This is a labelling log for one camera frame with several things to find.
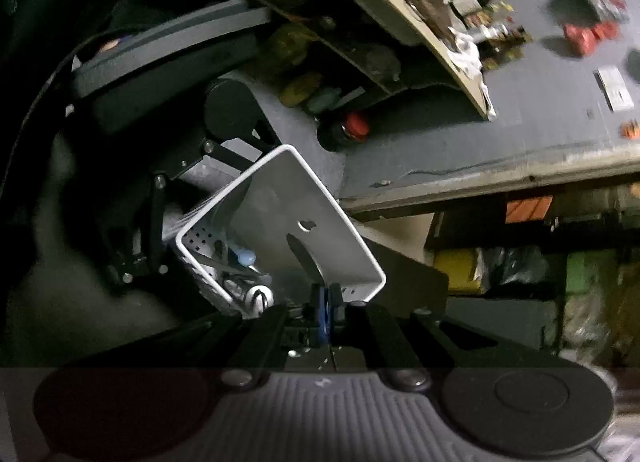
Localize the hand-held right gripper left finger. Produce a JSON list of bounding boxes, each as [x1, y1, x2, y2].
[[75, 286, 328, 389]]

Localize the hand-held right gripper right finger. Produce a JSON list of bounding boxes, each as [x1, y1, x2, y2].
[[327, 286, 566, 390]]

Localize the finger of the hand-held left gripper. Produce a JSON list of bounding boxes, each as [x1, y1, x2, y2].
[[106, 173, 170, 287], [201, 138, 267, 166]]

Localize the white perforated utensil basket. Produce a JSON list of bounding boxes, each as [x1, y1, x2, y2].
[[175, 143, 388, 320]]

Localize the yellow container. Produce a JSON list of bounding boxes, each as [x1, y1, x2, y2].
[[434, 248, 483, 293]]

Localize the red capped dark bottle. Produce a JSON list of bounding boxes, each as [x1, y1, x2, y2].
[[320, 112, 371, 150]]

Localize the grey cabinet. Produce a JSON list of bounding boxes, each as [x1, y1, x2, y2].
[[445, 294, 561, 348]]

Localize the black plastic bags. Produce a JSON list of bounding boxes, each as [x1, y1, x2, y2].
[[482, 247, 561, 288]]

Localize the sink basin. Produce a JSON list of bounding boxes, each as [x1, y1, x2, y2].
[[350, 0, 426, 45]]

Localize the door poster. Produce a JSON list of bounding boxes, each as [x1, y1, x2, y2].
[[505, 196, 553, 224]]

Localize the wooden kitchen counter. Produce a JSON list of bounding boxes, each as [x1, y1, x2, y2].
[[310, 0, 498, 119]]

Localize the white cloth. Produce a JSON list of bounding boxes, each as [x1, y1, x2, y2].
[[446, 29, 483, 78]]

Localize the green box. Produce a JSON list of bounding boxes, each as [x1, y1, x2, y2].
[[567, 252, 618, 295]]

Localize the white tube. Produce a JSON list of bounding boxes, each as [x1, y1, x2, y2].
[[480, 77, 498, 119]]

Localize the row of condiment bottles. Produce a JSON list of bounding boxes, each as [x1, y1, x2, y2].
[[450, 0, 531, 73]]

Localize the red plastic bag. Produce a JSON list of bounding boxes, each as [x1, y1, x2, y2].
[[562, 22, 621, 58]]

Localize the white wall switch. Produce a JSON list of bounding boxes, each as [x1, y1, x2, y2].
[[595, 67, 635, 113]]

